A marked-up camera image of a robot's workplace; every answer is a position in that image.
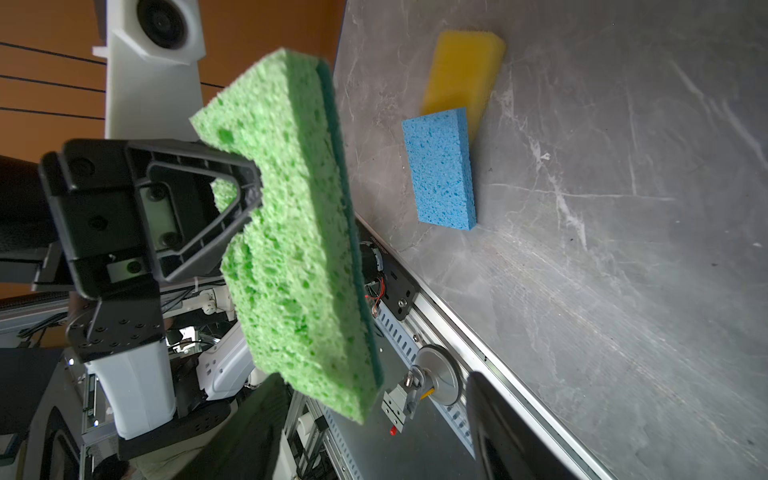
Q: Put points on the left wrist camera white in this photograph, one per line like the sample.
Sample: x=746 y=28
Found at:
x=151 y=49

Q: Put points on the blue cellulose sponge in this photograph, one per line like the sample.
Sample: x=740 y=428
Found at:
x=437 y=146

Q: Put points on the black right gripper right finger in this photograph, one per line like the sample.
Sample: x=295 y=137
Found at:
x=505 y=447

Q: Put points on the round grey socket plate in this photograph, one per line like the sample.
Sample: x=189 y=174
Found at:
x=434 y=374

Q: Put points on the green cellulose sponge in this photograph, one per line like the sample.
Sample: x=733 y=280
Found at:
x=295 y=270

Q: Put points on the aluminium front rail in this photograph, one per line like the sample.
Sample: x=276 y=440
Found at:
x=449 y=409

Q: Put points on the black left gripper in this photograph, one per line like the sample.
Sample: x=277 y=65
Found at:
x=70 y=222

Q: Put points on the small orange-yellow sponge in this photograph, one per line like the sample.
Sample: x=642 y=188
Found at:
x=463 y=72

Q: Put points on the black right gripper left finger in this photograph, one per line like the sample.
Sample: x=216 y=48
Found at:
x=247 y=447

